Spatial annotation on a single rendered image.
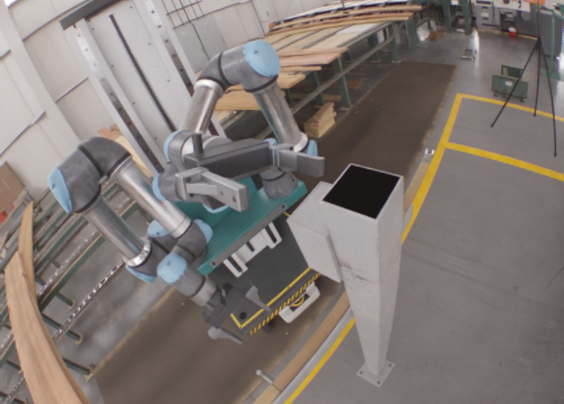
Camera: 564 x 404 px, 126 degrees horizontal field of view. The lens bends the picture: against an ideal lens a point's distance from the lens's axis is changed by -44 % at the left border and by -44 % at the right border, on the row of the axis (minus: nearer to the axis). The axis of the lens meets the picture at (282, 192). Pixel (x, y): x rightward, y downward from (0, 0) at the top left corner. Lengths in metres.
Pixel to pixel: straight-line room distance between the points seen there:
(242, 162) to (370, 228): 0.23
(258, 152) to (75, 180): 0.49
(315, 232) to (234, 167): 0.17
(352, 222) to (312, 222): 0.07
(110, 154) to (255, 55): 0.47
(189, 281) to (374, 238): 0.52
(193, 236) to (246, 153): 0.43
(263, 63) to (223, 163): 0.40
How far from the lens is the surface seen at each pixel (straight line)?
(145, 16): 1.00
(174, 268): 0.65
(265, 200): 1.12
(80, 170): 0.71
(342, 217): 0.23
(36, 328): 1.56
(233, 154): 0.37
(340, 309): 0.50
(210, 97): 0.75
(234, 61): 0.74
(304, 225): 0.29
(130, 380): 2.22
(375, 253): 0.25
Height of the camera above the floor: 1.47
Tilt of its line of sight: 39 degrees down
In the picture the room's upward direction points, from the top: 24 degrees counter-clockwise
